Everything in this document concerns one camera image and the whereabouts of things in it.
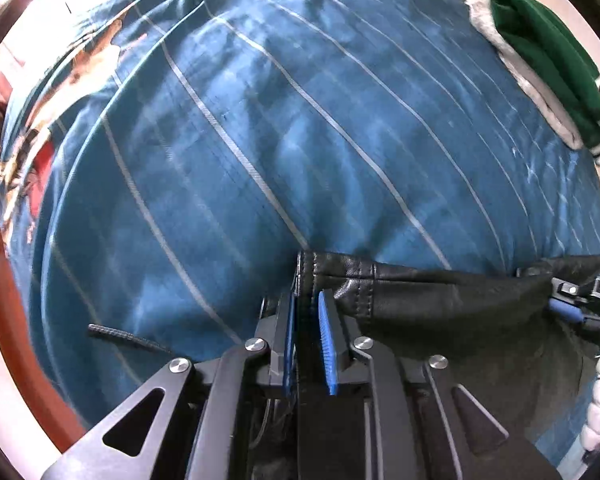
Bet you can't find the black leather jacket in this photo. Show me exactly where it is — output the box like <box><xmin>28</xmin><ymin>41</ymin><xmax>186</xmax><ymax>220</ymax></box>
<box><xmin>296</xmin><ymin>252</ymin><xmax>600</xmax><ymax>441</ymax></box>

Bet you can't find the green folded striped garment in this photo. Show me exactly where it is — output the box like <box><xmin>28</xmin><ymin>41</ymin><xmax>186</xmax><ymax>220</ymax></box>
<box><xmin>467</xmin><ymin>0</ymin><xmax>600</xmax><ymax>167</ymax></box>

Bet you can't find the blue striped bed sheet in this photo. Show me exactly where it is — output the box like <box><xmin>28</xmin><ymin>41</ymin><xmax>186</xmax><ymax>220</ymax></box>
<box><xmin>0</xmin><ymin>0</ymin><xmax>600</xmax><ymax>427</ymax></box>

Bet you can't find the black belt strap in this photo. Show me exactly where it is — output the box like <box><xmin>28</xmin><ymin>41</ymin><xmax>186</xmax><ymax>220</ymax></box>
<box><xmin>86</xmin><ymin>323</ymin><xmax>174</xmax><ymax>354</ymax></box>

